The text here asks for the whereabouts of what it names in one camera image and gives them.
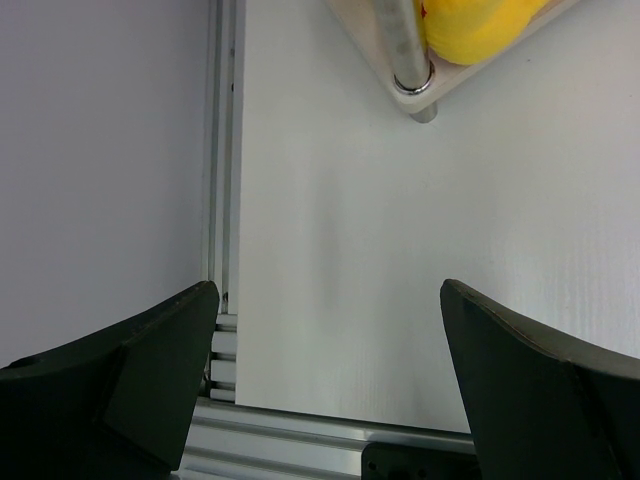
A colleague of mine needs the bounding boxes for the aluminium front rail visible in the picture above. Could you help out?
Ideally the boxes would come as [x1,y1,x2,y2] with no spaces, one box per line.
[176,399,476,479]

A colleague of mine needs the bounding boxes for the yellow plush lower shelf left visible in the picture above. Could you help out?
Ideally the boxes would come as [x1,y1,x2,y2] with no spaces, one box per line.
[420,0,546,66]

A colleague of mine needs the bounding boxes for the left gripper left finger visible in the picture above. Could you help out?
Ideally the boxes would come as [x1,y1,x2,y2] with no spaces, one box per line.
[1,281,220,479]

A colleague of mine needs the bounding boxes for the white two-tier shelf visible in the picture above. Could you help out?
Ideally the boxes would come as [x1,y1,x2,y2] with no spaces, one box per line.
[324,0,584,124]

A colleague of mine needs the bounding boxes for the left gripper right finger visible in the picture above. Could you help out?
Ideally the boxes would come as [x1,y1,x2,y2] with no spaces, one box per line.
[440,279,639,479]

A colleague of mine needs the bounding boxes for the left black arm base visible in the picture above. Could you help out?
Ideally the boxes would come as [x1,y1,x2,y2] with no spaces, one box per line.
[361,443,482,480]

